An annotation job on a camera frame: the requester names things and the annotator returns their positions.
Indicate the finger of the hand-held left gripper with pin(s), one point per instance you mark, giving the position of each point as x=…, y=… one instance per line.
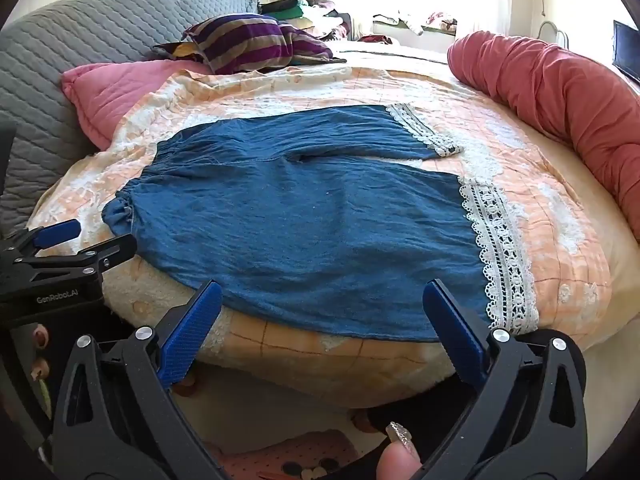
x=110, y=252
x=57, y=234

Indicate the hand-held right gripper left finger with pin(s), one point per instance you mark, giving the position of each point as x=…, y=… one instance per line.
x=192, y=330

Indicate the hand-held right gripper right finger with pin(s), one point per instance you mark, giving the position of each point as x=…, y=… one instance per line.
x=455, y=325

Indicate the blue pants with lace trim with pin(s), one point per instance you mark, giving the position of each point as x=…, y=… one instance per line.
x=300, y=220

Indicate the person's left hand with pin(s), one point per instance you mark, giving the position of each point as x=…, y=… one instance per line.
x=39, y=334

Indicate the person's right hand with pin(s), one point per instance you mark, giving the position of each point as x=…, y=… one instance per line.
x=397, y=457

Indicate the orange and white blanket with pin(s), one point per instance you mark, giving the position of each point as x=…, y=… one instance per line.
x=540, y=220

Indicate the pink quilted pillow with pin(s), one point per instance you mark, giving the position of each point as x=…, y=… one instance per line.
x=100, y=95

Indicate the pink cartoon floor mat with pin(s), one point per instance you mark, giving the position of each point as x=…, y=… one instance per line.
x=310, y=455

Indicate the cream bed sheet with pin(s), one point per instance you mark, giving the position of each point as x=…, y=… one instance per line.
x=622, y=280

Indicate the grey quilted headboard cover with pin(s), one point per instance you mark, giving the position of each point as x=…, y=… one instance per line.
x=65, y=45

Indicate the purple striped cloth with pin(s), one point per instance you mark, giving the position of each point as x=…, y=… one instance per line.
x=245, y=40

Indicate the red rolled duvet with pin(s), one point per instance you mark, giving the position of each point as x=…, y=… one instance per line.
x=560, y=90

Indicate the clothes on windowsill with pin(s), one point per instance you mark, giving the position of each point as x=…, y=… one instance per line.
x=425, y=21

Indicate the pile of clothes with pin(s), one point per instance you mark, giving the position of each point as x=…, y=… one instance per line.
x=300, y=12

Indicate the black monitor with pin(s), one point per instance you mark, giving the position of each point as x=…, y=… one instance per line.
x=627, y=50

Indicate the metal tube frame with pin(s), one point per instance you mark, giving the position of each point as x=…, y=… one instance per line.
x=556, y=32

